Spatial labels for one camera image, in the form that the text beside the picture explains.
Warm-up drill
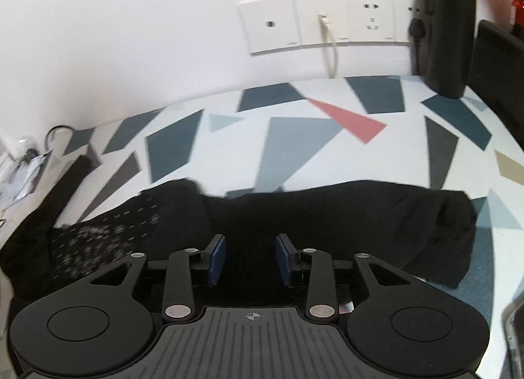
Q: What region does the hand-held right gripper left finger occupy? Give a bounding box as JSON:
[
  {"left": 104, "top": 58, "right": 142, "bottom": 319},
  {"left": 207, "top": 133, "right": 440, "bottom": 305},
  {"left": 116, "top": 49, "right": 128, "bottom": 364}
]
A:
[{"left": 88, "top": 234, "right": 228, "bottom": 322}]

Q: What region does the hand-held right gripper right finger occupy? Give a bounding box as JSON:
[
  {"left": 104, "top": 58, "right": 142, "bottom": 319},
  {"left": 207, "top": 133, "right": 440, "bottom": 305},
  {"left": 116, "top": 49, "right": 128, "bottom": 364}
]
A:
[{"left": 274, "top": 234, "right": 414, "bottom": 324}]

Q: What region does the black snowflake print sweater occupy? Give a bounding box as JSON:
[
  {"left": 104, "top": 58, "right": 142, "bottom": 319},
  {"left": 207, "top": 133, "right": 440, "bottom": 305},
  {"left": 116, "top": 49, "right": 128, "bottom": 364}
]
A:
[{"left": 0, "top": 155, "right": 477, "bottom": 310}]

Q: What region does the geometric printed blanket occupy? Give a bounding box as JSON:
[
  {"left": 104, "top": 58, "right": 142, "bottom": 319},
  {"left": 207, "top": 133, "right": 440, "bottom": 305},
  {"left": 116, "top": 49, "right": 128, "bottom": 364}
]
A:
[{"left": 0, "top": 76, "right": 524, "bottom": 379}]

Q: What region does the silvery plastic bag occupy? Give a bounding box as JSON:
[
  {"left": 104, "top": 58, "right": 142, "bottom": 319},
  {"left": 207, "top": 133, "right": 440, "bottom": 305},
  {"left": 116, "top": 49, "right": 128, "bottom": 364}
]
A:
[{"left": 0, "top": 137, "right": 54, "bottom": 216}]

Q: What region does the black tray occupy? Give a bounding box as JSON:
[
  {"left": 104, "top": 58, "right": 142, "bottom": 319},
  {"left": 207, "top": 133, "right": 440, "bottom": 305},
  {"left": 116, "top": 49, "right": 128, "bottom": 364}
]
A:
[{"left": 501, "top": 301, "right": 524, "bottom": 379}]

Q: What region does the black water bottle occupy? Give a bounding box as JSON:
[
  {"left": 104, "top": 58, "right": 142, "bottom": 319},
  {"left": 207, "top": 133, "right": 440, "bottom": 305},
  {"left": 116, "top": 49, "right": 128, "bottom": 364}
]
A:
[{"left": 421, "top": 0, "right": 477, "bottom": 99}]

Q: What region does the dark rectangular case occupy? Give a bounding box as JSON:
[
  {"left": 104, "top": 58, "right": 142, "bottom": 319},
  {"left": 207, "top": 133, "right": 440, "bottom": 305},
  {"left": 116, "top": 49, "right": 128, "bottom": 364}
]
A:
[{"left": 467, "top": 19, "right": 524, "bottom": 128}]

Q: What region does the red object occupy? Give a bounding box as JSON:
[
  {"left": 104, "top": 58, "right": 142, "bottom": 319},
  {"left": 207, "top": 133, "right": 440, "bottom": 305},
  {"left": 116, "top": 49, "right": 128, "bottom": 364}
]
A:
[{"left": 512, "top": 0, "right": 524, "bottom": 38}]

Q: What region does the black looped cable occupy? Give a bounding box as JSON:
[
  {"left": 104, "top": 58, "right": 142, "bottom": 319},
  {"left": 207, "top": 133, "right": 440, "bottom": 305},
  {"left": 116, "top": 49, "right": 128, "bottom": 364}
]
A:
[{"left": 43, "top": 125, "right": 88, "bottom": 154}]

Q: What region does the white network cable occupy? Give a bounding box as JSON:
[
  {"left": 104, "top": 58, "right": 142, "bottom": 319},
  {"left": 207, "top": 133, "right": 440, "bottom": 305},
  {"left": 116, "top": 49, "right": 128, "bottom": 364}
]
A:
[{"left": 318, "top": 14, "right": 340, "bottom": 79}]

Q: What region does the white coaxial wall plate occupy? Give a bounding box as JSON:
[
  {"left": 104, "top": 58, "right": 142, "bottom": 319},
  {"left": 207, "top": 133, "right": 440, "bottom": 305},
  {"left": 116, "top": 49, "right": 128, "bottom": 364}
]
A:
[{"left": 238, "top": 0, "right": 301, "bottom": 55}]

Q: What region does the white network wall plate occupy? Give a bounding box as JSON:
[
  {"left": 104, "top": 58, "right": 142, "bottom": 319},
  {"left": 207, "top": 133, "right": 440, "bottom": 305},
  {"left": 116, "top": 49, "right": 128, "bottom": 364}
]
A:
[{"left": 292, "top": 0, "right": 353, "bottom": 47}]

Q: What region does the white power wall socket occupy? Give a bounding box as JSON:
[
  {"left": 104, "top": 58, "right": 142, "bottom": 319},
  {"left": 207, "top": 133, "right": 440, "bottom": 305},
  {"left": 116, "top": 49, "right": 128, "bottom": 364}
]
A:
[
  {"left": 393, "top": 0, "right": 428, "bottom": 44},
  {"left": 347, "top": 0, "right": 398, "bottom": 43}
]

